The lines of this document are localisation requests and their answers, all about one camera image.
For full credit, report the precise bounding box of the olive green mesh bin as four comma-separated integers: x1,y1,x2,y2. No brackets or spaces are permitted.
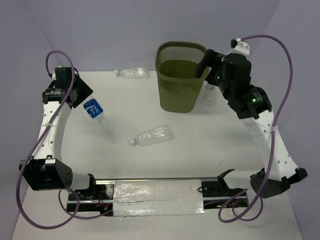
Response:
155,41,210,113

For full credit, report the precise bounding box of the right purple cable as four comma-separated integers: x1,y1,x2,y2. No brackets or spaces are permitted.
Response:
218,34,294,223

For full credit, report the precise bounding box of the white foil tape sheet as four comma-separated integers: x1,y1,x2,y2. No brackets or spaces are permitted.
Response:
112,179,205,217

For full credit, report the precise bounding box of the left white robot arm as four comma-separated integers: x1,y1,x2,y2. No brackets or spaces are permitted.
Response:
23,67,98,200

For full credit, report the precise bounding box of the clear bottle table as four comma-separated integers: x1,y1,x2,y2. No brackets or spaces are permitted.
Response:
128,124,173,147

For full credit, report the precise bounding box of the metal base rail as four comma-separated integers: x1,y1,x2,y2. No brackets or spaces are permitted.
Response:
79,177,239,217

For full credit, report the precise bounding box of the clear bottle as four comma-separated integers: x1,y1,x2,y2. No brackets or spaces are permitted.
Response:
201,84,216,106
114,67,149,79

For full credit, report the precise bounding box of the blue label plastic bottle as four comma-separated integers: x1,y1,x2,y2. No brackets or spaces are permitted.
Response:
83,95,106,125

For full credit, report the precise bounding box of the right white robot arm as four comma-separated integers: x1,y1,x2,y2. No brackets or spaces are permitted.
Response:
195,38,308,199

